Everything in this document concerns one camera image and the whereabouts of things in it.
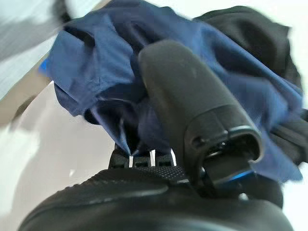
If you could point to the tan padded bed frame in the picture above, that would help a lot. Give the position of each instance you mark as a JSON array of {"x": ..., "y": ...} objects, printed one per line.
[{"x": 19, "y": 101}]

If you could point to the black garment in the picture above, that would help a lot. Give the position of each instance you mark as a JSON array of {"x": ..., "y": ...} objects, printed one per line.
[{"x": 252, "y": 36}]

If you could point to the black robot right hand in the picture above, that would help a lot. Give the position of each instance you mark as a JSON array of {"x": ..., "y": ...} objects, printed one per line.
[{"x": 183, "y": 91}]

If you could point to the blue garment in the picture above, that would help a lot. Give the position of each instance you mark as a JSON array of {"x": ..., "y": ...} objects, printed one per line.
[{"x": 96, "y": 60}]

